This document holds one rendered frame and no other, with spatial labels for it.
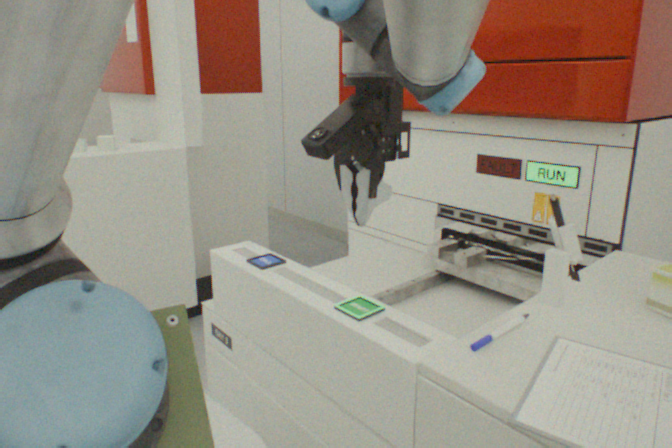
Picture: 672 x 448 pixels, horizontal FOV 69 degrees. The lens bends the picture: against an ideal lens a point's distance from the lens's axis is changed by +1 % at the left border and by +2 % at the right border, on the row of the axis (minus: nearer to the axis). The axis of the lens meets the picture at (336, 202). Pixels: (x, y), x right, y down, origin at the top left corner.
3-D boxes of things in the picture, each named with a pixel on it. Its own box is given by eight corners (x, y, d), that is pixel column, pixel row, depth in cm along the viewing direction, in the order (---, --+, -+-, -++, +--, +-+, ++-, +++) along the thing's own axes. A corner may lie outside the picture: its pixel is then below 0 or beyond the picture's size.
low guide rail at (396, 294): (461, 269, 127) (462, 258, 126) (468, 272, 125) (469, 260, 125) (311, 333, 95) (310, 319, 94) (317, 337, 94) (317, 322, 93)
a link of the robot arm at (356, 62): (370, 40, 61) (327, 44, 67) (369, 78, 62) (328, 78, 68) (409, 43, 65) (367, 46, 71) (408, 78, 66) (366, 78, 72)
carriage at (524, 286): (443, 258, 127) (444, 247, 126) (590, 306, 100) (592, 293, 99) (423, 265, 122) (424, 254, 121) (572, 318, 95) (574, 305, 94)
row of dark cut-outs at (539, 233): (438, 213, 133) (439, 204, 133) (611, 256, 101) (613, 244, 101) (437, 213, 133) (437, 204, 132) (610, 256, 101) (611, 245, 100)
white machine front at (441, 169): (353, 226, 164) (354, 106, 155) (612, 310, 105) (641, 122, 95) (346, 228, 163) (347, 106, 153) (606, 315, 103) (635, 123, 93)
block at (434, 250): (446, 248, 125) (447, 237, 125) (457, 251, 123) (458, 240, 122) (426, 255, 120) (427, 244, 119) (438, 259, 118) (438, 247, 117)
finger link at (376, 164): (384, 199, 67) (386, 135, 65) (376, 201, 66) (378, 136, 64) (361, 193, 70) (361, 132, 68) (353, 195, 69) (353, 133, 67)
